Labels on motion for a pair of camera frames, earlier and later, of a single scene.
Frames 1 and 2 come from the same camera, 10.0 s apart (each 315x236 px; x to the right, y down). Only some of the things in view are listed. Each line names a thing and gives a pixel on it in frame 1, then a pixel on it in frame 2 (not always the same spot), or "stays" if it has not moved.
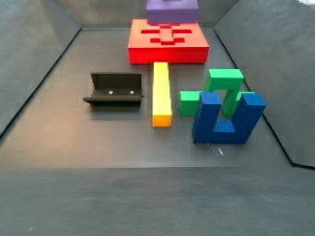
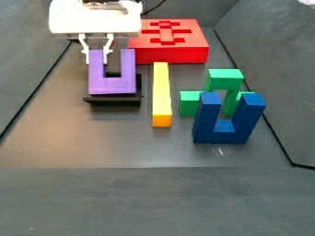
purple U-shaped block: (172, 11) to (118, 85)
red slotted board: (166, 42) stays
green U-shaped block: (220, 79) stays
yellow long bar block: (162, 96) stays
